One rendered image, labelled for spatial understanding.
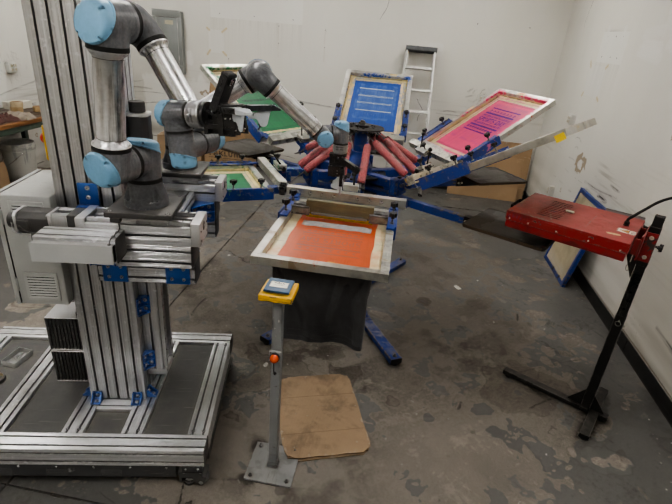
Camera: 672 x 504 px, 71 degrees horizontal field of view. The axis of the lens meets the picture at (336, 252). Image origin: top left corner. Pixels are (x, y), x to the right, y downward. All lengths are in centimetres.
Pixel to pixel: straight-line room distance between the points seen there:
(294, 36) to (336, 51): 57
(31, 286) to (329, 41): 508
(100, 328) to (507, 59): 552
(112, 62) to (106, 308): 110
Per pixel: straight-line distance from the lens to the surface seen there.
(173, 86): 160
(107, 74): 158
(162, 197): 178
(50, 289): 224
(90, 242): 179
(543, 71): 666
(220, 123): 136
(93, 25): 154
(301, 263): 198
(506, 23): 655
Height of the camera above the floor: 188
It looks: 25 degrees down
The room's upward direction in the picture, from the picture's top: 5 degrees clockwise
